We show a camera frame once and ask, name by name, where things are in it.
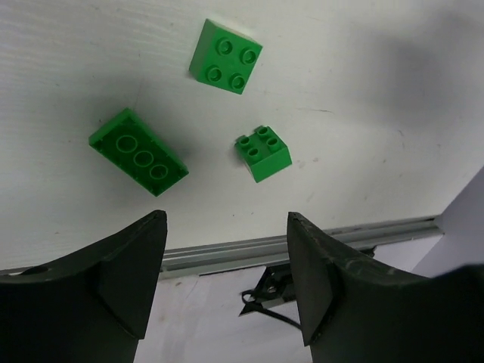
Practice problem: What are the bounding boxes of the small green lego brick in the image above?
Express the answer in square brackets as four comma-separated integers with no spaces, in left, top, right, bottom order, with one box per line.
[188,19,262,95]

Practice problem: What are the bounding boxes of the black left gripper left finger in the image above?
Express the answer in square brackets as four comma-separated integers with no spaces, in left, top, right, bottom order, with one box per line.
[1,210,167,362]

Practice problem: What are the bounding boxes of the long green lego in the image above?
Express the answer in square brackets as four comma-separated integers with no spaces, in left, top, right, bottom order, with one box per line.
[88,108,188,197]

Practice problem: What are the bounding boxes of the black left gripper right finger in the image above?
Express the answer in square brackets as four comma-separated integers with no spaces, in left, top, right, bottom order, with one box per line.
[287,211,484,363]

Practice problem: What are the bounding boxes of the aluminium rail frame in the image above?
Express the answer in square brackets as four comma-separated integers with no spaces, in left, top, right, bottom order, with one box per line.
[160,213,444,280]

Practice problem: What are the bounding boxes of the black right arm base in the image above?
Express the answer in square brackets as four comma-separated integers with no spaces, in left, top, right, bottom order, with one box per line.
[240,263,300,329]

